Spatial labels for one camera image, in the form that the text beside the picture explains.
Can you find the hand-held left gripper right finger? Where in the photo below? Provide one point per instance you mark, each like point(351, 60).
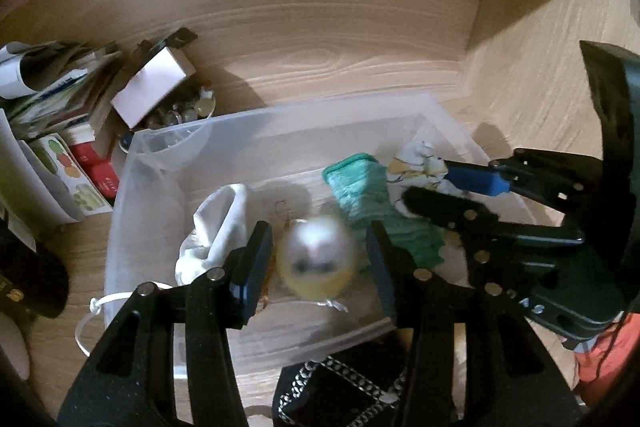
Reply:
point(379, 264)

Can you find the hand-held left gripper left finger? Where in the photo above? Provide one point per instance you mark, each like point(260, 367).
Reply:
point(256, 257)

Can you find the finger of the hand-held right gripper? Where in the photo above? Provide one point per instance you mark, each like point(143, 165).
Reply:
point(477, 181)
point(440, 207)

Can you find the white floral cloth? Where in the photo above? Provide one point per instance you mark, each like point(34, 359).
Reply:
point(415, 164)

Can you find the shiny pearl ornament ball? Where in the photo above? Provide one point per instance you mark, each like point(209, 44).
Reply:
point(317, 257)

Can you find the clear plastic storage bin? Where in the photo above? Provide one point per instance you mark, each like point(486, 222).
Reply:
point(165, 167)

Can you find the white sock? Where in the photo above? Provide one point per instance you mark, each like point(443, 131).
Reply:
point(220, 227)

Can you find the green knitted sock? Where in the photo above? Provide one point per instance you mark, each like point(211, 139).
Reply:
point(360, 189)

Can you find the orange cloth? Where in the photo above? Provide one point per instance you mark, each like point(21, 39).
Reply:
point(602, 357)

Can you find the jar of glass beads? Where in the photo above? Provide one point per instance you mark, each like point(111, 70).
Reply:
point(185, 109)

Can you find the red box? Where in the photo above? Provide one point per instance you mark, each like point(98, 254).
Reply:
point(95, 169)

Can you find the white cardboard box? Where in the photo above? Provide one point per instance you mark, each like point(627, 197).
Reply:
point(152, 84)

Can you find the vegetable sticker sheet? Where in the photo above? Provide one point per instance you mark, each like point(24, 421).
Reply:
point(65, 172)

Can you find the white rounded object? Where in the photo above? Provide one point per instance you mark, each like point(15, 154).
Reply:
point(12, 342)

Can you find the stack of booklets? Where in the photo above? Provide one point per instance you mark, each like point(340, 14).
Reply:
point(60, 82)

